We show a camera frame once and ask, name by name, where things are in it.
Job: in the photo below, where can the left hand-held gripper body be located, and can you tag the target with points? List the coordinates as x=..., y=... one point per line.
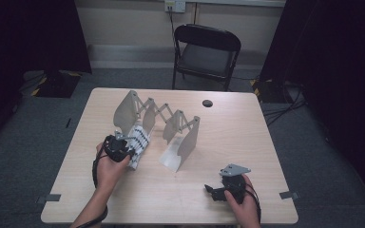
x=117, y=148

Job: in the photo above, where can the white expandable metal file rack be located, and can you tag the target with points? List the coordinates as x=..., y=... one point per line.
x=126, y=110

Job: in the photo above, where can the white wall socket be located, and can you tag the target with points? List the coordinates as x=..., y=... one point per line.
x=175, y=5

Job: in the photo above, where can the black stand base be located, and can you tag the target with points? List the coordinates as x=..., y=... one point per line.
x=269, y=91
x=57, y=85

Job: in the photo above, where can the small black floor object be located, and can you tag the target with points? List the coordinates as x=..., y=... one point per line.
x=68, y=123

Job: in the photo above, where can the black curtain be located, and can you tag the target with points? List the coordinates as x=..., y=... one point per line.
x=345, y=63
x=19, y=38

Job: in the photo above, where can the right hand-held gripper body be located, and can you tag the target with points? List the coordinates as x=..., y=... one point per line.
x=234, y=186

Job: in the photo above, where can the thin wall conduit pipe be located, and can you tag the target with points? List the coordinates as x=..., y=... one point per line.
x=196, y=12

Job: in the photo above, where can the black folding chair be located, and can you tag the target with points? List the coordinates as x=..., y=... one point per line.
x=206, y=58

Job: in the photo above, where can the grey tape strip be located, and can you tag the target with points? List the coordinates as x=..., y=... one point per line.
x=49, y=198
x=289, y=195

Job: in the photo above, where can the person's right hand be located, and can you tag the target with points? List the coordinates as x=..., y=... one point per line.
x=246, y=211

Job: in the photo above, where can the person's left hand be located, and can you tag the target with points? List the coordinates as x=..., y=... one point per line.
x=107, y=175

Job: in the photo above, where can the white black patterned cloth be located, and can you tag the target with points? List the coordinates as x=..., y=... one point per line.
x=141, y=142

